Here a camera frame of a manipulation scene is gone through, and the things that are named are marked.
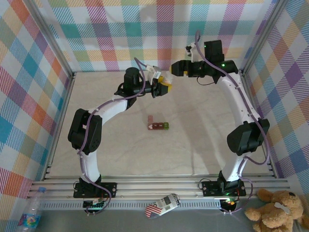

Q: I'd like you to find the row of coloured blocks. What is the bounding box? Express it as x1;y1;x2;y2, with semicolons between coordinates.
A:
147;115;170;131

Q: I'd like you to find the flag print newspaper can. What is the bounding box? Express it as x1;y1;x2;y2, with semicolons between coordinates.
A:
144;192;182;219

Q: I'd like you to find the left black electronics board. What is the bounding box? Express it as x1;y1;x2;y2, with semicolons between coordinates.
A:
83;199;107;210

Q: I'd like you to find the black electronics board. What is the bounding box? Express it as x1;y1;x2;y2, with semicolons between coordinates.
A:
83;199;107;210
221;199;237;211

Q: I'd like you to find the right black electronics board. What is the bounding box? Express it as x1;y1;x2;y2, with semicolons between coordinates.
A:
221;199;237;211

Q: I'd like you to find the clear plastic water bottle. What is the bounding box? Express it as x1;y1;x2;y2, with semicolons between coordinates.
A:
18;186;46;229

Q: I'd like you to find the brown teddy bear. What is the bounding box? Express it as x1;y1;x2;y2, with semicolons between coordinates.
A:
245;188;309;232

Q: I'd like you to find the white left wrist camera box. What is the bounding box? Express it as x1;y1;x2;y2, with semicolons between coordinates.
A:
144;64;162;82

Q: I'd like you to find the aluminium right frame post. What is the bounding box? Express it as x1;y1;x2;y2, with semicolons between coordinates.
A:
240;0;289;75

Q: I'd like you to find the aluminium frame post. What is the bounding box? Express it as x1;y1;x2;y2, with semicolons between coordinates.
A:
240;0;289;75
23;0;75;79

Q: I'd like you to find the aluminium right table rail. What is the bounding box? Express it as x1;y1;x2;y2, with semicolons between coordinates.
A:
240;69;276;180

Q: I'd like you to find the aluminium table rail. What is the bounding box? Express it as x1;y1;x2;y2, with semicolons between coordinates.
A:
42;72;76;181
240;69;276;180

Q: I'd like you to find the aluminium left table rail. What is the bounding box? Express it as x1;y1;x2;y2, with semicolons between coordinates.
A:
42;72;76;181

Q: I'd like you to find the aluminium left frame post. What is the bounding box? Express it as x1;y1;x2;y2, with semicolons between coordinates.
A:
23;0;75;79

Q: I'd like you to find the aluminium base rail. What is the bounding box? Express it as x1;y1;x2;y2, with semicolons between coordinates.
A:
28;175;290;201

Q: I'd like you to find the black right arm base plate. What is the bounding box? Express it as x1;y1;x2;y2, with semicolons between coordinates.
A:
201;181;247;197

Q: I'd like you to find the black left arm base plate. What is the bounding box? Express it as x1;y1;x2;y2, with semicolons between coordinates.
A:
73;182;118;199

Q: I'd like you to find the grey slotted cable duct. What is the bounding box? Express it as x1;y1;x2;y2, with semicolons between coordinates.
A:
38;201;224;211

